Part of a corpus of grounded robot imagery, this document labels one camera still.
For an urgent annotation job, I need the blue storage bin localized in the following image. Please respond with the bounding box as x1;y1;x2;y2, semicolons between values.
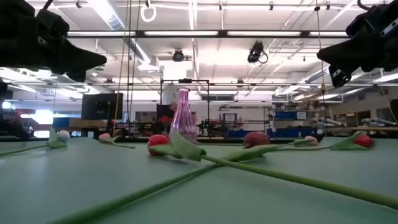
274;110;308;121

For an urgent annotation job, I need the bright red artificial tulip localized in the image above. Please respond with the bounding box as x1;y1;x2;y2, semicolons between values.
276;130;374;152
147;130;398;211

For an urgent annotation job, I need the yellow hanging cable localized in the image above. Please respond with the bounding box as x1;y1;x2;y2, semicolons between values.
113;0;130;135

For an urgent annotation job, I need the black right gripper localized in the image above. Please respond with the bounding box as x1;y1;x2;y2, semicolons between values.
317;0;398;88

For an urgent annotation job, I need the white artificial tulip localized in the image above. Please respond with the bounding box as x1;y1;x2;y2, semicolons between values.
0;126;72;157

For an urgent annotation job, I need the dark red artificial tulip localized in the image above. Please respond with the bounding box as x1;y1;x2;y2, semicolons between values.
46;131;280;224

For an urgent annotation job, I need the black hanging cable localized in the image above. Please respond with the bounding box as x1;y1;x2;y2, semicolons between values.
314;0;328;96
129;0;141;127
126;0;132;135

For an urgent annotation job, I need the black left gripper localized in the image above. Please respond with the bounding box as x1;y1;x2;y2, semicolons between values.
0;0;108;83

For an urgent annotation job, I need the white hanging ring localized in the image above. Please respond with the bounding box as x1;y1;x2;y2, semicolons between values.
140;2;157;23

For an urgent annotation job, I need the black round ceiling fixture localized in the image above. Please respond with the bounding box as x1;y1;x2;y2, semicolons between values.
172;49;185;63

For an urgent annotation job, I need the pink ribbed glass vase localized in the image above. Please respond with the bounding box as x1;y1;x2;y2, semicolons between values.
169;88;198;144

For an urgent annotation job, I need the black monitor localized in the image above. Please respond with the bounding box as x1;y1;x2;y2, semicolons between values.
81;92;124;121

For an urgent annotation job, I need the black camera with cable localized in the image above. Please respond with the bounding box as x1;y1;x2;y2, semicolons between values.
247;40;269;65

